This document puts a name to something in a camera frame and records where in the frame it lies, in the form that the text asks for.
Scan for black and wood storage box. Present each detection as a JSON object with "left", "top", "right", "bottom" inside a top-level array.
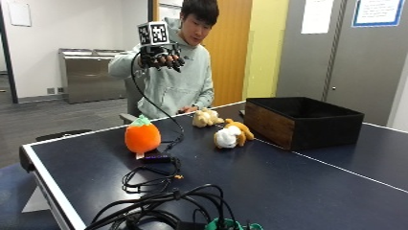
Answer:
[{"left": 243, "top": 96, "right": 366, "bottom": 151}]

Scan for white wall board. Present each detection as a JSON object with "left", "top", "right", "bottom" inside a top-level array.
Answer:
[{"left": 7, "top": 0, "right": 33, "bottom": 28}]

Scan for black glove cable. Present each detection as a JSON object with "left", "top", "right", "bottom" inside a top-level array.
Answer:
[{"left": 130, "top": 51, "right": 186, "bottom": 153}]

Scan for small black hub device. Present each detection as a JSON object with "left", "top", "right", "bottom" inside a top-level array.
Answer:
[{"left": 141, "top": 153, "right": 173, "bottom": 163}]

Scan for the person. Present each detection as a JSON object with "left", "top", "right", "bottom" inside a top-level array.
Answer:
[{"left": 108, "top": 0, "right": 221, "bottom": 121}]

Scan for coiled black cable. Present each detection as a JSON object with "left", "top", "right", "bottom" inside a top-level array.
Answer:
[{"left": 121, "top": 156, "right": 185, "bottom": 194}]

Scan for white and tan plush toy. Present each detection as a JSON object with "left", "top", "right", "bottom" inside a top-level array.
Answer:
[{"left": 213, "top": 118, "right": 257, "bottom": 150}]

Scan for grey cabinet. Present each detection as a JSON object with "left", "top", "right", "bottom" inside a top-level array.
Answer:
[{"left": 275, "top": 0, "right": 408, "bottom": 127}]

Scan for white marker cube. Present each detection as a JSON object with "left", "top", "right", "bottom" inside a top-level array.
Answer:
[{"left": 137, "top": 20, "right": 173, "bottom": 47}]

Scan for bundle of black cables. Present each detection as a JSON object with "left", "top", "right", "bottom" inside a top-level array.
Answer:
[{"left": 82, "top": 183, "right": 239, "bottom": 230}]

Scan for beige plush animal toy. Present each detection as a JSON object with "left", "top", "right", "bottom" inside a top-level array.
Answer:
[{"left": 191, "top": 107, "right": 226, "bottom": 128}]

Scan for wooden door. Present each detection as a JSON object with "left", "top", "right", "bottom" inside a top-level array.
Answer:
[{"left": 152, "top": 0, "right": 254, "bottom": 107}]

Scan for white paper sheet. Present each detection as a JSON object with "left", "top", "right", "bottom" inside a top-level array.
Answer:
[{"left": 299, "top": 0, "right": 336, "bottom": 35}]

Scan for orange plush fruit toy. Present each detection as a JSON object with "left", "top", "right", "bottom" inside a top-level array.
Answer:
[{"left": 124, "top": 114, "right": 164, "bottom": 154}]

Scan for blue framed notice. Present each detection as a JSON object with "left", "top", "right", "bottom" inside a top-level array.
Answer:
[{"left": 351, "top": 0, "right": 407, "bottom": 28}]

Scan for stainless steel bin cabinet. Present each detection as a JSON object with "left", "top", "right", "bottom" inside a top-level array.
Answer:
[{"left": 57, "top": 48, "right": 128, "bottom": 104}]

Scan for green object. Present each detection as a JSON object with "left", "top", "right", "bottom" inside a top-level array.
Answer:
[{"left": 203, "top": 218, "right": 266, "bottom": 230}]

